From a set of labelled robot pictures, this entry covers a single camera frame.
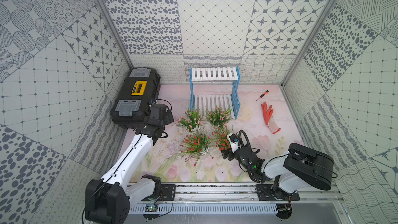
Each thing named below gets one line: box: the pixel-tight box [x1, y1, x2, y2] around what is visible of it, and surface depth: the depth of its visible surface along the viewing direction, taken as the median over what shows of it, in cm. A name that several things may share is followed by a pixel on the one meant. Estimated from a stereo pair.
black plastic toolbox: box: [109, 67, 161, 130], surface depth 94 cm
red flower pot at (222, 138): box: [211, 127, 231, 151], surface depth 79 cm
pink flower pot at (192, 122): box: [175, 109, 205, 135], surface depth 85 cm
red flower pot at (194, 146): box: [173, 131, 215, 167], surface depth 78 cm
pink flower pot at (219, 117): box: [204, 105, 233, 132], surface depth 88 cm
